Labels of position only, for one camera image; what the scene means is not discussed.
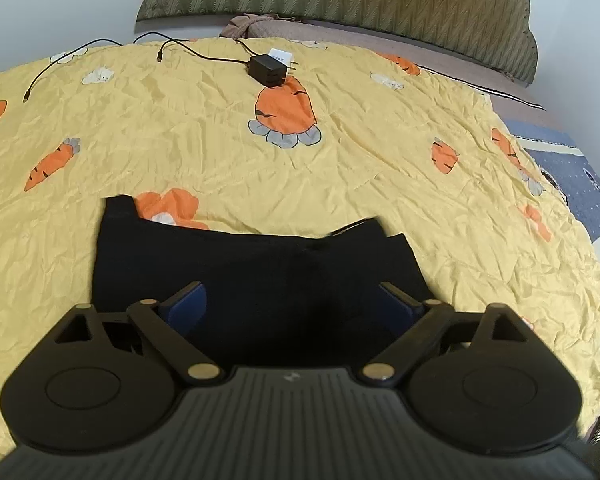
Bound blue patterned pillow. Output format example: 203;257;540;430
504;119;600;242

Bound yellow carrot print bedspread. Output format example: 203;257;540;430
0;38;600;459

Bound black pants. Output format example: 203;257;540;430
92;195;431;368

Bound black power adapter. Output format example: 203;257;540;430
247;54;294;88

